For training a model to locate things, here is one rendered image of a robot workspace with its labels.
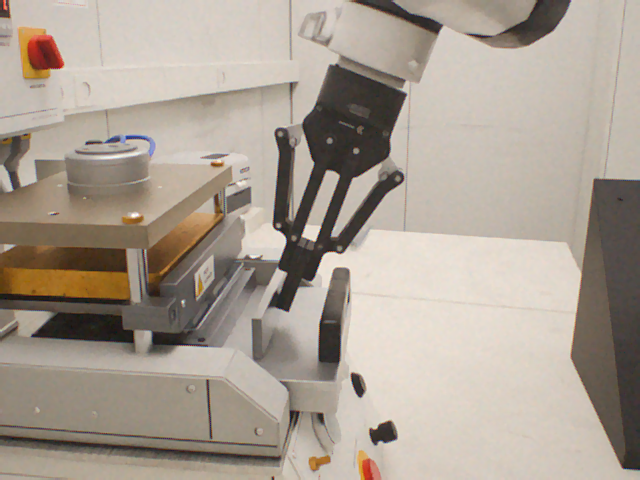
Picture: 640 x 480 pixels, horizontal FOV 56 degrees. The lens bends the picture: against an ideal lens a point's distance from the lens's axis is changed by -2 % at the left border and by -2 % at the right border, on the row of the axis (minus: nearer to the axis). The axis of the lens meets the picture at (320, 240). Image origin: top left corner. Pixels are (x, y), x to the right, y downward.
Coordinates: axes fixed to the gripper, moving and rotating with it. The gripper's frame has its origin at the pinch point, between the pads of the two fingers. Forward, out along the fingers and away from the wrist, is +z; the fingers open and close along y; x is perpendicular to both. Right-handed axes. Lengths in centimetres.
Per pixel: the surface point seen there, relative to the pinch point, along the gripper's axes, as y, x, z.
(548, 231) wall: 104, 239, 27
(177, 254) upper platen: -10.6, -5.2, 0.2
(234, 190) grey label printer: -26, 105, 25
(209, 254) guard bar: -8.4, -2.0, 0.4
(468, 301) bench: 34, 62, 17
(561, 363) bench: 45, 37, 13
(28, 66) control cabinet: -35.7, 8.6, -8.3
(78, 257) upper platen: -18.8, -7.1, 3.2
